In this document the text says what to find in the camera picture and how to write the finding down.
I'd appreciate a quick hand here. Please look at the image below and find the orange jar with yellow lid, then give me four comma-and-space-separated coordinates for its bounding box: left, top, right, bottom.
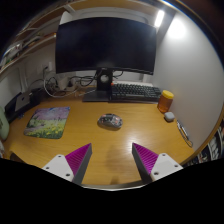
157, 89, 175, 114

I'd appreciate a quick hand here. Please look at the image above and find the white power strip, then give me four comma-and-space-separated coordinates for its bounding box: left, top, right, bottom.
54, 78, 78, 92

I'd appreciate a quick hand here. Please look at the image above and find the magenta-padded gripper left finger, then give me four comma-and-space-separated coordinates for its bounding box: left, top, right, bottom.
42, 143, 93, 185

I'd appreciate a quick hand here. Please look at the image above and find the silver pen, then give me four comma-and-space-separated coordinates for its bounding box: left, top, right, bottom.
176, 119, 194, 148

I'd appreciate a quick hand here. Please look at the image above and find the transparent computer mouse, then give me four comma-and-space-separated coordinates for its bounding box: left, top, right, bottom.
97, 113, 124, 130

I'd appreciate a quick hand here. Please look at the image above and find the pale green watering can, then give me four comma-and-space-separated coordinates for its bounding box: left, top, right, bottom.
0, 106, 11, 141

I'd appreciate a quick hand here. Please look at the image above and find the row of books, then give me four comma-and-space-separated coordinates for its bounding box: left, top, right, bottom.
186, 119, 224, 167

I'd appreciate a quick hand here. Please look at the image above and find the white cable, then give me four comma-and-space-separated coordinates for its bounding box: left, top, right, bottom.
42, 75, 84, 99

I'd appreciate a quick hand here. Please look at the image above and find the small white earbuds case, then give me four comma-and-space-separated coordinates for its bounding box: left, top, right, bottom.
163, 111, 176, 123

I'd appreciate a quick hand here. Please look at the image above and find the silver mini computer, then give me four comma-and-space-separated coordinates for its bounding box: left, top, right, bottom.
14, 92, 32, 113

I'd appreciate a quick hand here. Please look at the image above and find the dark grey mechanical keyboard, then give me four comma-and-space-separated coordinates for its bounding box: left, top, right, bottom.
110, 82, 163, 103

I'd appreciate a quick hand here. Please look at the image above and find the bright white lamp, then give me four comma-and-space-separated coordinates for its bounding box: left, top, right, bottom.
153, 9, 166, 29

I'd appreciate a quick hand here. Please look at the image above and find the black monitor cable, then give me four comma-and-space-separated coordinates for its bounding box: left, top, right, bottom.
68, 70, 124, 88

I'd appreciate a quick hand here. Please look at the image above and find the black computer monitor with stand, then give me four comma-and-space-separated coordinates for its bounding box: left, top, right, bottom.
54, 17, 158, 103

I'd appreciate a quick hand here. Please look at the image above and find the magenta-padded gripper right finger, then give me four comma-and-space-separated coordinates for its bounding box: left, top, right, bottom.
131, 142, 184, 185

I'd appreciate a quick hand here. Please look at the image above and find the flower landscape print mouse pad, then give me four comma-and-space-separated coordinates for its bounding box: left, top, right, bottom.
23, 106, 71, 140

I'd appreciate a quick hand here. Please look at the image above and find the white wall outlet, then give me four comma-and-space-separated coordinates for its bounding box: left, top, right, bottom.
41, 62, 54, 73

